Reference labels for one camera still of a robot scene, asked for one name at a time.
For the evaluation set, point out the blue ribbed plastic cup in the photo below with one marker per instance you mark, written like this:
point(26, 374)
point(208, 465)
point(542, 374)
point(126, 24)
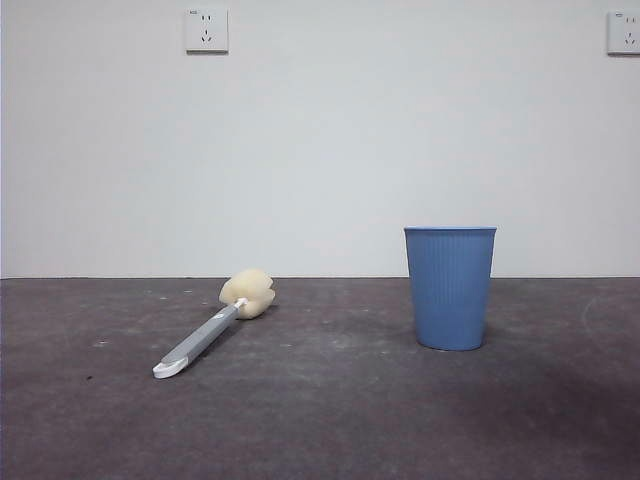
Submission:
point(450, 290)

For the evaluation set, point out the white wall socket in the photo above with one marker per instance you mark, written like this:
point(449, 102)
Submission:
point(206, 31)
point(625, 33)

